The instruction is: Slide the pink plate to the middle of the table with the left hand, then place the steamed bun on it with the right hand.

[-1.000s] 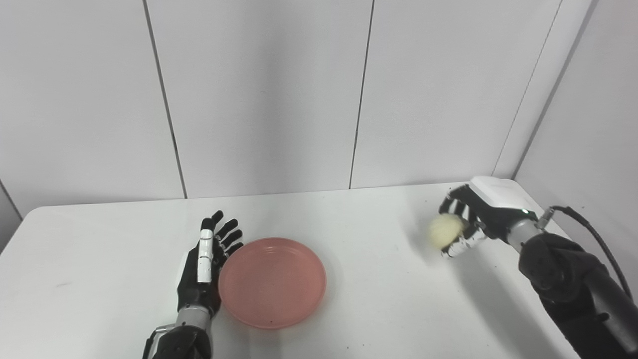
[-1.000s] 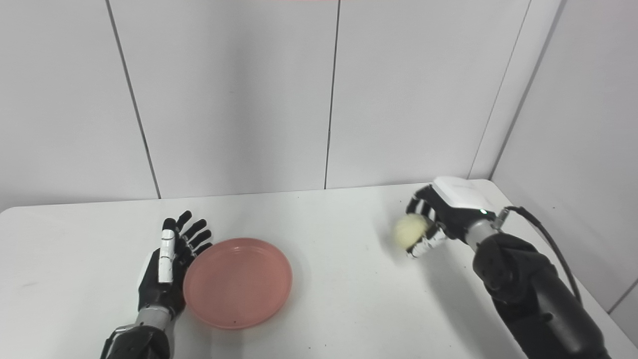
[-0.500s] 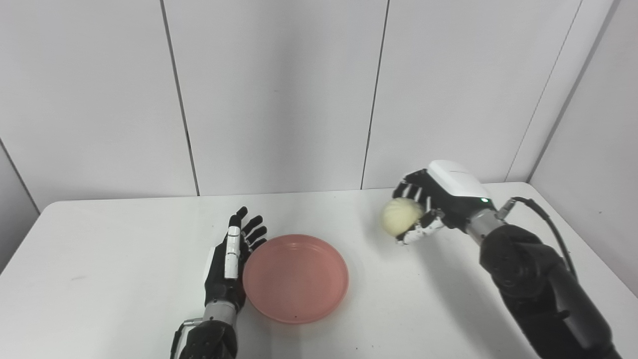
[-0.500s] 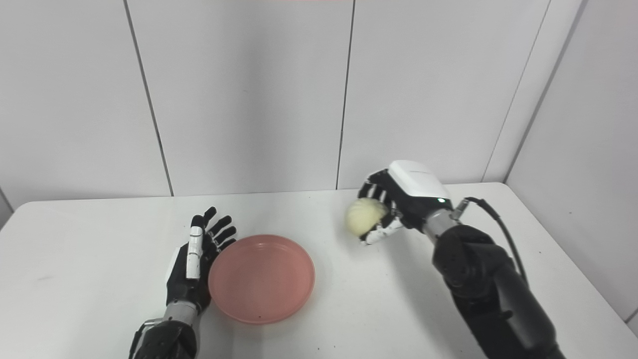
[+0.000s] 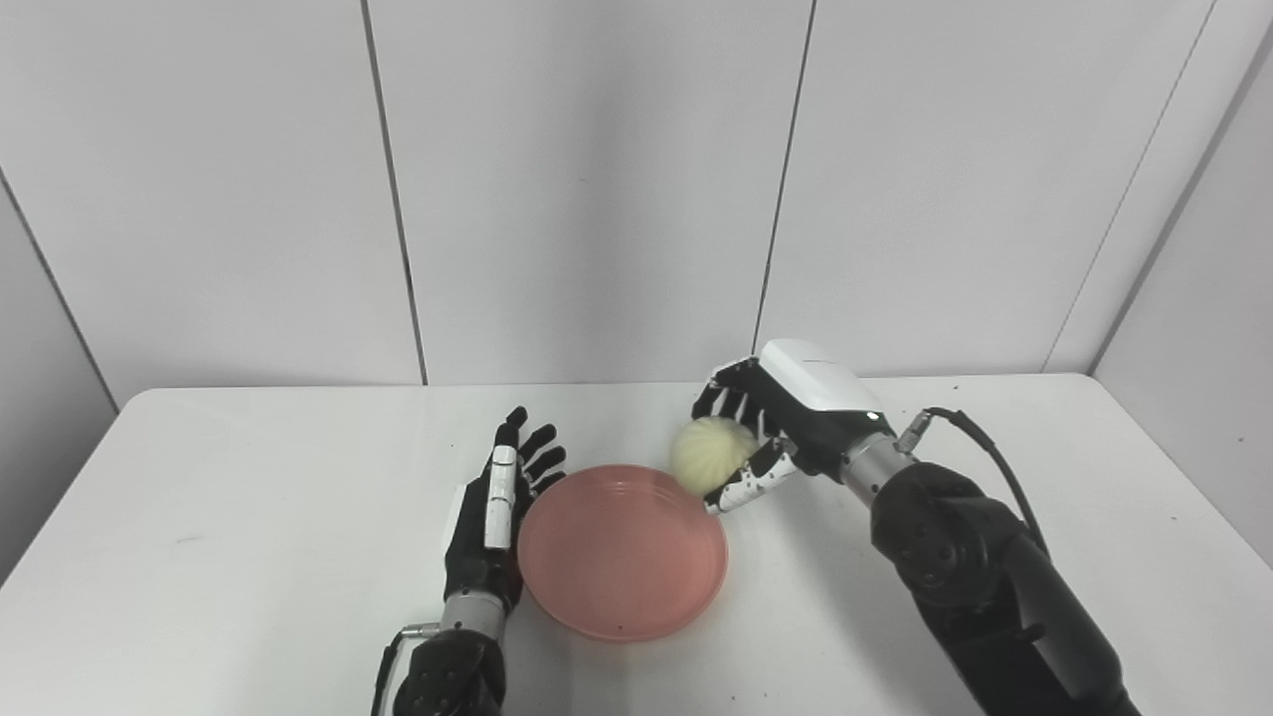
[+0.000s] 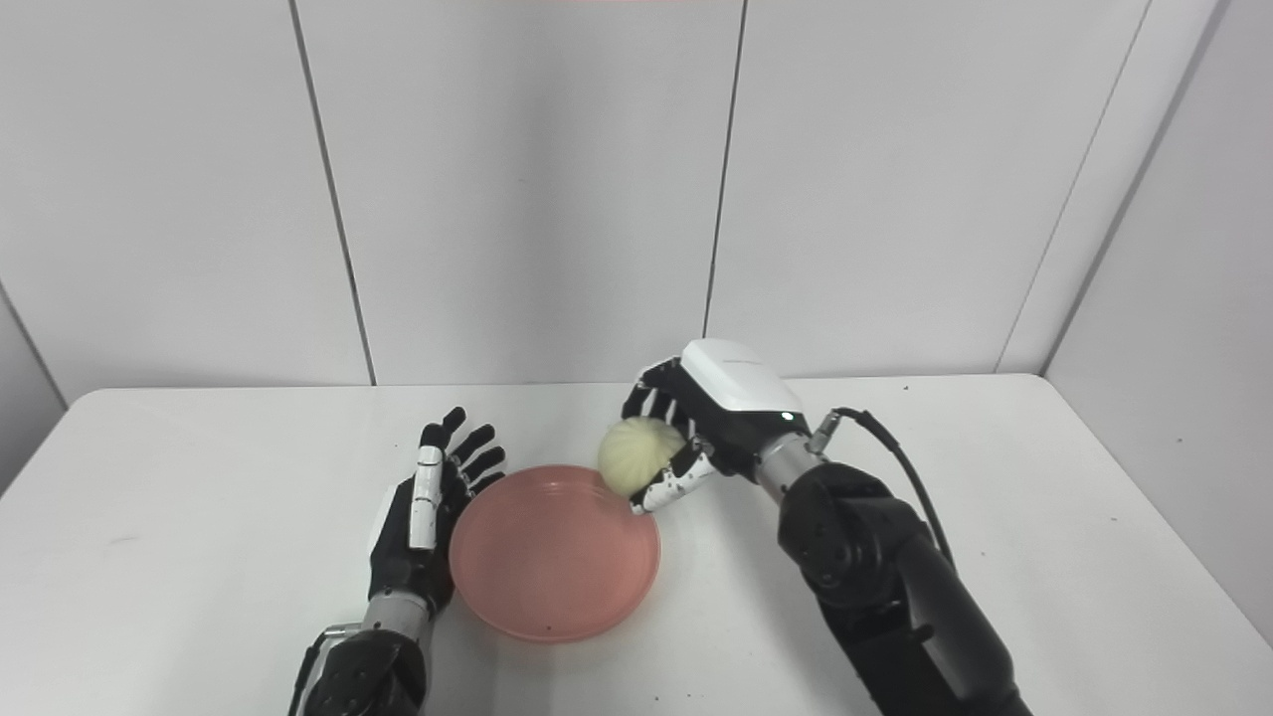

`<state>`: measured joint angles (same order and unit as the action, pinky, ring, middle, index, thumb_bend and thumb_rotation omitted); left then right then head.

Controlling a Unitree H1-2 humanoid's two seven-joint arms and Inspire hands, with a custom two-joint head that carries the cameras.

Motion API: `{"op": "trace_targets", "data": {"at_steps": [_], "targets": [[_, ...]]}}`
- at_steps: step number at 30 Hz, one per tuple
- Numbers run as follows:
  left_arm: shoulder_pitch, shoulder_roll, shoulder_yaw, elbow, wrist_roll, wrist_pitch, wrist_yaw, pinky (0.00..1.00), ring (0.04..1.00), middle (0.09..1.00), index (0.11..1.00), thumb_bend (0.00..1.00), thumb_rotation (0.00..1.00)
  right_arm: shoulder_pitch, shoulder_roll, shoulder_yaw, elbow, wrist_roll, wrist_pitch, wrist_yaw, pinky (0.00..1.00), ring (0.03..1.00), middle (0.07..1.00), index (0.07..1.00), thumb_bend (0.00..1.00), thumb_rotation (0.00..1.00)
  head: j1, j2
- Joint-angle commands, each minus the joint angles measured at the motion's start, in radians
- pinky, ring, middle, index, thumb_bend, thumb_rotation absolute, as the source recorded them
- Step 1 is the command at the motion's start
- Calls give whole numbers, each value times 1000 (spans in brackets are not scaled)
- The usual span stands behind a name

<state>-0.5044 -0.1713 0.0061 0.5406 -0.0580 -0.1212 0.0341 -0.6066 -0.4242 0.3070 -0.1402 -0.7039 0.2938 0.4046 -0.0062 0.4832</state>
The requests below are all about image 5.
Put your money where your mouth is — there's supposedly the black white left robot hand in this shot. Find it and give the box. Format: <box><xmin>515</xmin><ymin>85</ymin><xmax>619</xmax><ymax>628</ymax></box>
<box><xmin>443</xmin><ymin>406</ymin><xmax>568</xmax><ymax>612</ymax></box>

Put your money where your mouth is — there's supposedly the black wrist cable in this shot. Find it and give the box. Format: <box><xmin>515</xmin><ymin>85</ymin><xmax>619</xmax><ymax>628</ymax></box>
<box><xmin>370</xmin><ymin>622</ymin><xmax>441</xmax><ymax>716</ymax></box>
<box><xmin>893</xmin><ymin>406</ymin><xmax>1051</xmax><ymax>560</ymax></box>

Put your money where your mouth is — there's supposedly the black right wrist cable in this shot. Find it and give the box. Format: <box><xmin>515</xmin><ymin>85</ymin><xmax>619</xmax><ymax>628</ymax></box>
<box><xmin>893</xmin><ymin>406</ymin><xmax>1051</xmax><ymax>560</ymax></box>

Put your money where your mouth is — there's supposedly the pink round plate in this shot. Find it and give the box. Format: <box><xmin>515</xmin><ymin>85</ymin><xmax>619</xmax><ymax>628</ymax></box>
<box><xmin>517</xmin><ymin>464</ymin><xmax>730</xmax><ymax>644</ymax></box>

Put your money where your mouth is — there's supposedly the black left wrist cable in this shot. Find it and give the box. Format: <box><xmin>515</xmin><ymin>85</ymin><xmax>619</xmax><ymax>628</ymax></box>
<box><xmin>370</xmin><ymin>622</ymin><xmax>441</xmax><ymax>716</ymax></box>

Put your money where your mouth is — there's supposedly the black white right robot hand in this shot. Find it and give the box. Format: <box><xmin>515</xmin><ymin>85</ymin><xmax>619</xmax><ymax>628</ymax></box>
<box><xmin>692</xmin><ymin>339</ymin><xmax>897</xmax><ymax>516</ymax></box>

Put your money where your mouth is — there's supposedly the cream steamed bun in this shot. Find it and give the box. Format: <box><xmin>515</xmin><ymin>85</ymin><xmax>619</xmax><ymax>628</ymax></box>
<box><xmin>669</xmin><ymin>417</ymin><xmax>763</xmax><ymax>496</ymax></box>

